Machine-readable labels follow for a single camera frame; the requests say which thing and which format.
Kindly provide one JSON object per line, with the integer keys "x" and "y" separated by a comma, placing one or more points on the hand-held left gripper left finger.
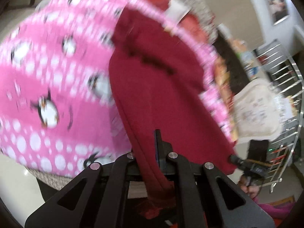
{"x": 123, "y": 168}

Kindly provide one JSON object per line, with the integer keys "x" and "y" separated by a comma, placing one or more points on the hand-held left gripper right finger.
{"x": 163, "y": 152}

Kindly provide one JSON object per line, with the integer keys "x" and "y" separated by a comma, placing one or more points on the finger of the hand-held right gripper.
{"x": 236, "y": 161}

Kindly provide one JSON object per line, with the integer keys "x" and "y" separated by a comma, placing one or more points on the dark red fleece garment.
{"x": 161, "y": 87}

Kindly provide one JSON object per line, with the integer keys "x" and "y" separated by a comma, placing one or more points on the person's right hand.
{"x": 250, "y": 191}

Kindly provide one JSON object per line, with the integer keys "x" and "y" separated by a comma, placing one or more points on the white printed cloth bag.
{"x": 256, "y": 109}

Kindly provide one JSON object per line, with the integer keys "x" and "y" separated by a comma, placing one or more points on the metal drying rack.
{"x": 288, "y": 80}

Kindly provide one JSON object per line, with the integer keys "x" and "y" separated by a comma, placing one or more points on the colourful packets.
{"x": 248, "y": 59}

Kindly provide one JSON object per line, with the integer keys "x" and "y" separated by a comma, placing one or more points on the dark bedside cabinet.
{"x": 231, "y": 59}

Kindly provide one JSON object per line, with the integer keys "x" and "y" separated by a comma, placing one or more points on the pink penguin printed blanket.
{"x": 47, "y": 64}

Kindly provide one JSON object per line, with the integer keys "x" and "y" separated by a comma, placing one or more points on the white pillow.
{"x": 177, "y": 10}

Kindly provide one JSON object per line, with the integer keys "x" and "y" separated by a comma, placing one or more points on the framed wall picture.
{"x": 276, "y": 4}

